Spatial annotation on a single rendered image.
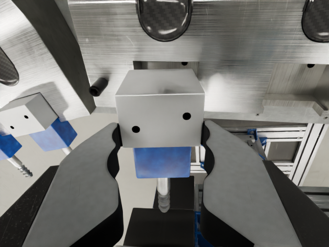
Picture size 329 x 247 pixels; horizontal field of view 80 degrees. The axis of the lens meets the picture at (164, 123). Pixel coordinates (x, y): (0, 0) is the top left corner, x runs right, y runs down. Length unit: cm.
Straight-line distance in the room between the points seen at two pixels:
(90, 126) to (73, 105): 124
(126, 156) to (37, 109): 136
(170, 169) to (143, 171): 2
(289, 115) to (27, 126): 33
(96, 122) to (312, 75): 135
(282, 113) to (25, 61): 32
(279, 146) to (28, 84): 113
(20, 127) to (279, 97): 28
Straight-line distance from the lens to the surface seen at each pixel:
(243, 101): 18
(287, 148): 124
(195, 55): 16
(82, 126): 154
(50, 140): 30
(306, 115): 33
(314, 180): 187
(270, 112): 31
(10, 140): 38
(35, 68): 26
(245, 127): 107
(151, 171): 16
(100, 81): 18
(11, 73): 29
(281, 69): 21
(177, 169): 16
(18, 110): 27
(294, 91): 22
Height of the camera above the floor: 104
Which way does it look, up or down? 53 degrees down
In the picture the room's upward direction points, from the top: 168 degrees counter-clockwise
